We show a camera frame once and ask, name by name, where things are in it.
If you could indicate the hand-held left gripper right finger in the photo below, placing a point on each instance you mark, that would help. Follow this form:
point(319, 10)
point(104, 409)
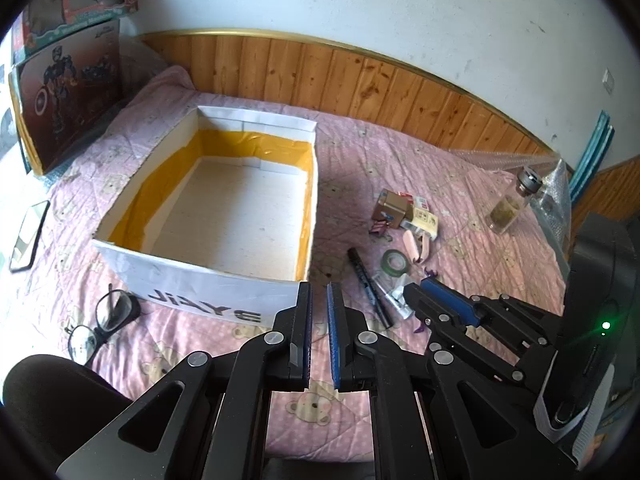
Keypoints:
point(332, 335)

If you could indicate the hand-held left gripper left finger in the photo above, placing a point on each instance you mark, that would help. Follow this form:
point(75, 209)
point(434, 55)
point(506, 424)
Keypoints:
point(307, 332)

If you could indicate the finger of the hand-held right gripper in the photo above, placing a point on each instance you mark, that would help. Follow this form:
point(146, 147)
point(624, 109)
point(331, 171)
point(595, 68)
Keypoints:
point(430, 310)
point(450, 300)

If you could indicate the white plug charger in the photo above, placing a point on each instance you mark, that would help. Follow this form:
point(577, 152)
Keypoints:
point(397, 302)

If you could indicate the black marker pen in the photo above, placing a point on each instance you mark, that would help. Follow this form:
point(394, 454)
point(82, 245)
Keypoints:
point(370, 290)

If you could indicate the pink clip case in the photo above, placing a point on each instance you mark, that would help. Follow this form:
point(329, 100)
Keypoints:
point(412, 247)

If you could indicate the green tape roll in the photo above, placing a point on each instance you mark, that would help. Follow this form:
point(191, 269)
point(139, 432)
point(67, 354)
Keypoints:
point(386, 262)

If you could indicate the yellow tissue pack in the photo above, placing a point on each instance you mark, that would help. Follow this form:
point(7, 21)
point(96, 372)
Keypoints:
point(425, 222)

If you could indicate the white cardboard box yellow tape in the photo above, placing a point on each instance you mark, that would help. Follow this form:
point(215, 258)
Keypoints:
point(220, 210)

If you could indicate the small dark purple object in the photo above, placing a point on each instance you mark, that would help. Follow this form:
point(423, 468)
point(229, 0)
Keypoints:
point(378, 228)

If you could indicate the glass bottle metal cap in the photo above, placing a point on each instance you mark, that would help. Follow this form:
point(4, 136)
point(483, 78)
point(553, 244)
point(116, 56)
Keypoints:
point(510, 205)

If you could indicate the pink bear printed blanket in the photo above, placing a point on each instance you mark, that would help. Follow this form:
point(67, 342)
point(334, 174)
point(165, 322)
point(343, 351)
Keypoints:
point(440, 170)

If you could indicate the blue foam strips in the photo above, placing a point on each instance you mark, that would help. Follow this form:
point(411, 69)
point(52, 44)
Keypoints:
point(592, 155)

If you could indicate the black eyeglasses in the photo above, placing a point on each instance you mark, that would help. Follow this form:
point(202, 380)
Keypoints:
point(107, 317)

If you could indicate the person's dark trouser leg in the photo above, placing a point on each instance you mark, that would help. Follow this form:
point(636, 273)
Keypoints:
point(55, 410)

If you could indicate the black smartphone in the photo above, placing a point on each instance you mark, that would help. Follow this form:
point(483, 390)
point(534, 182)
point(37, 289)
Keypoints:
point(27, 235)

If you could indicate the robot figure toy box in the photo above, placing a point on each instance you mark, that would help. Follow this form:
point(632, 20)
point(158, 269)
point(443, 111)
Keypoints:
point(65, 90)

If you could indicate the teal and red toy box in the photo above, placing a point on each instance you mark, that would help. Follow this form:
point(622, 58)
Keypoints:
point(75, 5)

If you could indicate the white wall socket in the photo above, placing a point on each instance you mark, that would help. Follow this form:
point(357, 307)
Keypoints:
point(608, 81)

